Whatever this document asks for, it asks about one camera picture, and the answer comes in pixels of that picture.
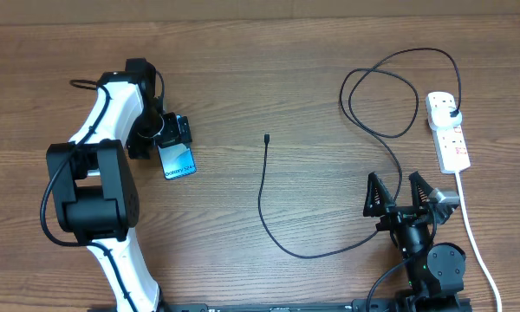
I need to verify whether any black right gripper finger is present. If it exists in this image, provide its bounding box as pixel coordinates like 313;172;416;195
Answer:
363;172;395;217
408;172;434;208

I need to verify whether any blue Galaxy smartphone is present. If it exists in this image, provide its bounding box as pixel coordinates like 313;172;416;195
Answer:
157;143;197;180

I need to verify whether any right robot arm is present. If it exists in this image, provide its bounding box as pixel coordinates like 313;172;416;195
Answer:
353;172;471;311

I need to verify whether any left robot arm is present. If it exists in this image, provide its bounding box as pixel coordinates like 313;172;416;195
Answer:
40;58;196;311

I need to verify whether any white charger plug adapter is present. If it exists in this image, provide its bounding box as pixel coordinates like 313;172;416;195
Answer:
428;107;463;131

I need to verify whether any white power strip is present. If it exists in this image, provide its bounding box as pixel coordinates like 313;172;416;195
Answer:
426;91;471;174

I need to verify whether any white power strip cord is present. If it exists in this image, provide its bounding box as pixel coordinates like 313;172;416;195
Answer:
453;171;504;312

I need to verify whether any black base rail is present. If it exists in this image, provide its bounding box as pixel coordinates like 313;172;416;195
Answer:
86;297;473;312

